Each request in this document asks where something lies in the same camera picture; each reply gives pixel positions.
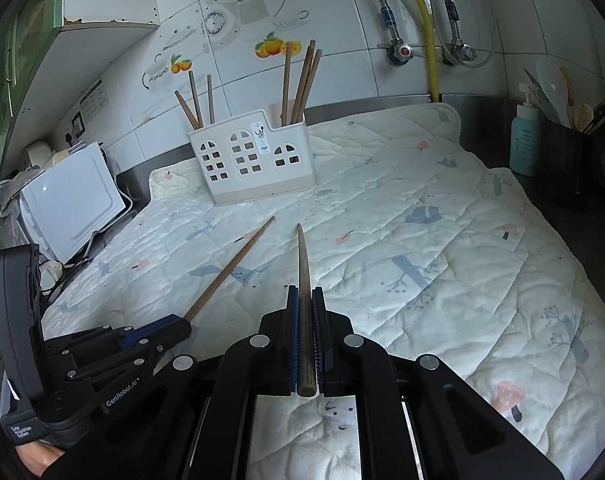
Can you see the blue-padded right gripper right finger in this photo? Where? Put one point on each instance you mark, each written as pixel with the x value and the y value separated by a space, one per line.
pixel 330 330

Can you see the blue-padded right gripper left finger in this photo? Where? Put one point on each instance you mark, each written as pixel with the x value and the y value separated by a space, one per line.
pixel 279 368

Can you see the person's left hand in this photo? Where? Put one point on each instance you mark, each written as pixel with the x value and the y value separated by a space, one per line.
pixel 38 455

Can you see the quilted white patterned mat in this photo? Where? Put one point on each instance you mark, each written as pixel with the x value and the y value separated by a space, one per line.
pixel 424 248

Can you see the white microwave oven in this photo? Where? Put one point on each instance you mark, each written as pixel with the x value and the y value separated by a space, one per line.
pixel 64 206

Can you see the cream utensil holder with windows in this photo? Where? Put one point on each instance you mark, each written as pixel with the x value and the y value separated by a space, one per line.
pixel 253 156

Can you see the chopstick in holder right slot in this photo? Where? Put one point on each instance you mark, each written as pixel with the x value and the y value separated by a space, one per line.
pixel 285 88

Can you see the upright wooden chopstick in holder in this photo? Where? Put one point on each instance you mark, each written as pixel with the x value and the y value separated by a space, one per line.
pixel 210 99

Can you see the teal soap dispenser bottle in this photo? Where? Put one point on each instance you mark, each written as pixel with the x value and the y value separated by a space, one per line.
pixel 525 135

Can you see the red-capped water valve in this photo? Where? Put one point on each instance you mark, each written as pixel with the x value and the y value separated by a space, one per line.
pixel 399 53

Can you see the black utensil pot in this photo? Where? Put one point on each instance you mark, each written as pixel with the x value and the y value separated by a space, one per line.
pixel 571 162

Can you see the metal water valve right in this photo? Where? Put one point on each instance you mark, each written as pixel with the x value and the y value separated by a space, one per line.
pixel 458 53

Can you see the wooden spoon in pot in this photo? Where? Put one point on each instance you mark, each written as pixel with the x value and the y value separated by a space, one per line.
pixel 582 116

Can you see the white rice paddle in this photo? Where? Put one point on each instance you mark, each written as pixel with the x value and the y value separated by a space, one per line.
pixel 554 86

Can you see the wall power socket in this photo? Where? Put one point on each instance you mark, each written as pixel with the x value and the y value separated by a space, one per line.
pixel 75 130

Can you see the wall instruction sticker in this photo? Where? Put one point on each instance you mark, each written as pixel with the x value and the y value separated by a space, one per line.
pixel 93 101

